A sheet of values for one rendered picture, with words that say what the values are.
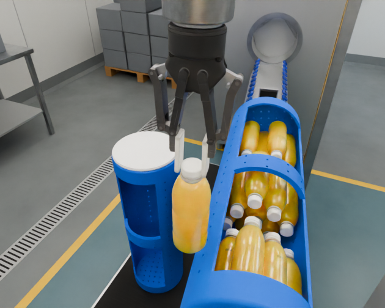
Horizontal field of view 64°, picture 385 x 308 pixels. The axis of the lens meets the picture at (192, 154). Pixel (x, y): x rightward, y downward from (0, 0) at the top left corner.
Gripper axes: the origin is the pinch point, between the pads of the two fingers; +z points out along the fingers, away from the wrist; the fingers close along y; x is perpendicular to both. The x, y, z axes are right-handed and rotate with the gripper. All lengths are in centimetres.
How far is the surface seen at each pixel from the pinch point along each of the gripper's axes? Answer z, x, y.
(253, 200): 29.7, -24.7, -12.1
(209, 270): 27.9, 1.2, -5.0
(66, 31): 79, -347, 263
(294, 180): 26.6, -32.9, -22.5
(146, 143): 43, -63, 35
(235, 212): 36.1, -25.5, -7.8
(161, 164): 43, -51, 24
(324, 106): 47, -135, -46
